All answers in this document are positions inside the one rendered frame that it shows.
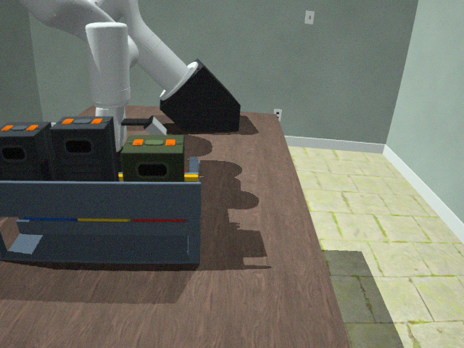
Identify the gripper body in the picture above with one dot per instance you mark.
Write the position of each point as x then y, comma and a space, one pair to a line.
118, 113

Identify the yellow flat bar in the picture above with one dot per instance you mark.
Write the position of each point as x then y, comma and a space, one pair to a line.
187, 177

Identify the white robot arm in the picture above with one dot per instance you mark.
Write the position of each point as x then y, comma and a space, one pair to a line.
113, 48

